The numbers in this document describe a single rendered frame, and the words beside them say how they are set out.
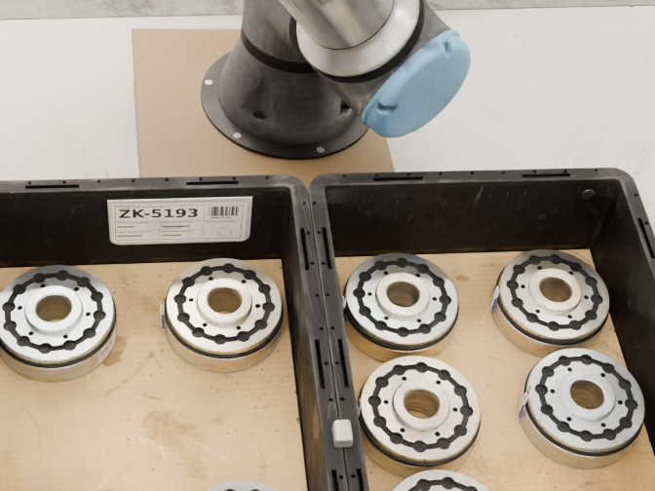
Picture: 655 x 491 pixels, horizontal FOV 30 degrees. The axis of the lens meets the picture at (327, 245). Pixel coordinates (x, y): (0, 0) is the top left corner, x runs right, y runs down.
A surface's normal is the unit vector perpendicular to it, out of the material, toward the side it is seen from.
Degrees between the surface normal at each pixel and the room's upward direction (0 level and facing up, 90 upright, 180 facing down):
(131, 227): 90
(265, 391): 0
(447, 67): 94
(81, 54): 0
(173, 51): 4
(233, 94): 69
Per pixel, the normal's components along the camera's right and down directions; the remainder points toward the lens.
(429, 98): 0.61, 0.69
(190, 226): 0.11, 0.78
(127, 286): 0.09, -0.63
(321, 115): 0.48, 0.46
